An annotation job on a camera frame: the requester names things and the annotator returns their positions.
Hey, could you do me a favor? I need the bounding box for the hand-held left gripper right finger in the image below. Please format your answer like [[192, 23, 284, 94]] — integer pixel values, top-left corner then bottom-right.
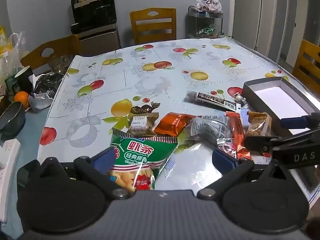
[[197, 149, 273, 200]]

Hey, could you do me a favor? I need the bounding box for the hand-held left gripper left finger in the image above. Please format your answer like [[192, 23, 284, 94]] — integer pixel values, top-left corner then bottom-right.
[[60, 146, 136, 201]]

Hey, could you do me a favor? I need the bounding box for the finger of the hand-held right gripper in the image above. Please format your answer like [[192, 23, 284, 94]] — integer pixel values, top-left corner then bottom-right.
[[279, 112, 320, 129], [244, 127, 320, 152]]

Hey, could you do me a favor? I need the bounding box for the small pink candy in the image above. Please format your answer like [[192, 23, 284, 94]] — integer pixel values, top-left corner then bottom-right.
[[216, 137, 237, 159]]

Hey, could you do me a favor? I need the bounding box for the clear bag of brown snacks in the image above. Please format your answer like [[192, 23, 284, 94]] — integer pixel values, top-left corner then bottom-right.
[[246, 111, 273, 137]]

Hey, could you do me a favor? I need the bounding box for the long orange bar packet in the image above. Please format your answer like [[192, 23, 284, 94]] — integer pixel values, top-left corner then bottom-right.
[[225, 111, 253, 161]]

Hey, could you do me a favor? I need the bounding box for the grey cardboard box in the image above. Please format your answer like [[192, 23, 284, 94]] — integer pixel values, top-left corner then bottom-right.
[[241, 77, 317, 137]]

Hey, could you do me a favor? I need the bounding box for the clear packet with white print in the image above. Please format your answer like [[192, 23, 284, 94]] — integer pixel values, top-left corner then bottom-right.
[[189, 115, 237, 146]]

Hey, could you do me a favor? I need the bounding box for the green shrimp chips bag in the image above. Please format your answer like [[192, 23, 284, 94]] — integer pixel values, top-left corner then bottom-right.
[[107, 127, 178, 191]]

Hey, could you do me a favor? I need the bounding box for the silver foil candy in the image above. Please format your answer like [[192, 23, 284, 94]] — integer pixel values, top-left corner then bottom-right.
[[234, 92, 248, 106]]

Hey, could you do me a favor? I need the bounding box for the brown packet with white label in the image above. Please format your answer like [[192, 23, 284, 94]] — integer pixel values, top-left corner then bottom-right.
[[127, 112, 159, 138]]

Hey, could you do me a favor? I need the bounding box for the black and white tube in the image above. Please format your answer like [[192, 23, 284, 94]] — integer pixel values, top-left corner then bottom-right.
[[184, 91, 238, 112]]

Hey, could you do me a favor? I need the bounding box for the orange snack packet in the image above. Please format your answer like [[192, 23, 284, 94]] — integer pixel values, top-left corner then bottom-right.
[[153, 112, 197, 137]]

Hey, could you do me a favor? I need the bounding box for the dark brown candy wrapper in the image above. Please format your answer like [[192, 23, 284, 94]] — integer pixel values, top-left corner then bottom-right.
[[130, 102, 161, 115]]

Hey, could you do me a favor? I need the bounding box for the wooden chair with dark cutout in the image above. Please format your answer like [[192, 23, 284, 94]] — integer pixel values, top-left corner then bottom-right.
[[292, 39, 320, 86]]

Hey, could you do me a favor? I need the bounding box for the white room door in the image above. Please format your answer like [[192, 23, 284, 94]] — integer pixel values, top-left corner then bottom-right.
[[284, 0, 310, 67]]

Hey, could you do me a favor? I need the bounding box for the crumpled black foil bag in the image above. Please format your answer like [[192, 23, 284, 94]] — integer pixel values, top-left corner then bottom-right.
[[28, 72, 65, 113]]

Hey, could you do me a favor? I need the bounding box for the fruit printed plastic tablecloth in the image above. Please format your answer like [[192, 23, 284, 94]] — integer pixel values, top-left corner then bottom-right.
[[37, 37, 320, 205]]

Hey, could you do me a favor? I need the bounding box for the white power strip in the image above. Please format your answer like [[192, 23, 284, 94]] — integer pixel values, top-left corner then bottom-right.
[[0, 138, 22, 223]]

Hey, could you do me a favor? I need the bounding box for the dark bowl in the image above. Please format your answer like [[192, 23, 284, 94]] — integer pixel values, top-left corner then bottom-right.
[[0, 101, 26, 135]]

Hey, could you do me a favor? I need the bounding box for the orange fruit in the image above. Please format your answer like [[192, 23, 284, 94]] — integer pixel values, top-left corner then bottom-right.
[[13, 91, 30, 108]]

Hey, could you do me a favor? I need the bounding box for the glass bowl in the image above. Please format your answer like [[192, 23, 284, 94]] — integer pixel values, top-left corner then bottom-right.
[[48, 54, 72, 73]]

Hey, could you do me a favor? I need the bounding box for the black paper cup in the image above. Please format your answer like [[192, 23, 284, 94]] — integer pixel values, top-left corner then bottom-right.
[[14, 65, 35, 93]]

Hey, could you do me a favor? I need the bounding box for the wooden chair with round cutout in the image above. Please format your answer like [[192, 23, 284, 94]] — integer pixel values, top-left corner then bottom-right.
[[20, 34, 82, 73]]

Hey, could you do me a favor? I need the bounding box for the grey room door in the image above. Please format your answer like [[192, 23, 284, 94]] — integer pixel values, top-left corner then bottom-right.
[[233, 0, 263, 42]]

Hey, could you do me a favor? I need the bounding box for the glass fish tank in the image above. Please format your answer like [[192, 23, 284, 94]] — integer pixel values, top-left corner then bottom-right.
[[187, 5, 224, 40]]

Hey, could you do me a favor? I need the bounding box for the black water dispenser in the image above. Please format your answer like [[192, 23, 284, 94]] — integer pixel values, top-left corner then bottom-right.
[[70, 0, 122, 56]]

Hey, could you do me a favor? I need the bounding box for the clear plastic bag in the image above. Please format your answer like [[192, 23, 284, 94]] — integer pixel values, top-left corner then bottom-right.
[[4, 31, 27, 76]]

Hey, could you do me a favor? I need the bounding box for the wooden chair with oval cutout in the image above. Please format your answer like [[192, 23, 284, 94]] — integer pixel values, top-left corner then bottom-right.
[[129, 8, 177, 45]]

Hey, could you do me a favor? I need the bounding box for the white plastic bag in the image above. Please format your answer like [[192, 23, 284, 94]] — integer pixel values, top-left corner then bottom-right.
[[196, 0, 223, 13]]

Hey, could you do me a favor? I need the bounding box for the yellow bag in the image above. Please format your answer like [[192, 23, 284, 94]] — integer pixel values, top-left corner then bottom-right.
[[0, 26, 13, 55]]

